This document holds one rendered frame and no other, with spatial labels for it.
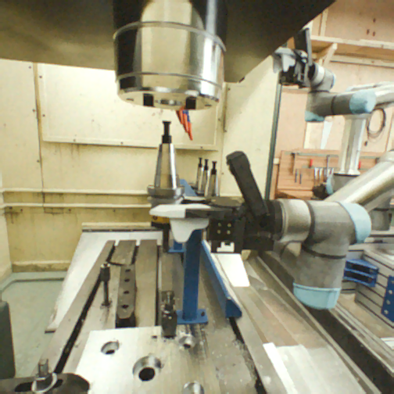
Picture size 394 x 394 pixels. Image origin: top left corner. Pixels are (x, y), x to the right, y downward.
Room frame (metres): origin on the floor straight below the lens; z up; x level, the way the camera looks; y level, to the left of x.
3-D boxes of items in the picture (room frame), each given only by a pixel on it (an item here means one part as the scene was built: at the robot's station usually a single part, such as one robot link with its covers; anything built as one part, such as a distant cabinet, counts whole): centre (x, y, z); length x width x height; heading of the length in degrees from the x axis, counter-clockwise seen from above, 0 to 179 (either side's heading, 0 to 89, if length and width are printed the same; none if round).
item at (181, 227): (0.36, 0.02, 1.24); 0.09 x 0.03 x 0.06; 108
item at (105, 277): (0.62, 0.25, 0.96); 0.03 x 0.03 x 0.13
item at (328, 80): (0.98, -0.44, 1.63); 0.11 x 0.08 x 0.09; 129
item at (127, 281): (0.62, 0.19, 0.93); 0.26 x 0.05 x 0.06; 14
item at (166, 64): (0.39, 0.05, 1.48); 0.16 x 0.16 x 0.12
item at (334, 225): (0.41, -0.24, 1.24); 0.11 x 0.08 x 0.09; 94
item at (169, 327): (0.47, 0.05, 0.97); 0.13 x 0.03 x 0.15; 9
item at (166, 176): (0.39, 0.05, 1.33); 0.04 x 0.04 x 0.07
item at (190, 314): (0.58, 0.00, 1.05); 0.10 x 0.05 x 0.30; 99
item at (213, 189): (0.64, -0.04, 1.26); 0.04 x 0.04 x 0.07
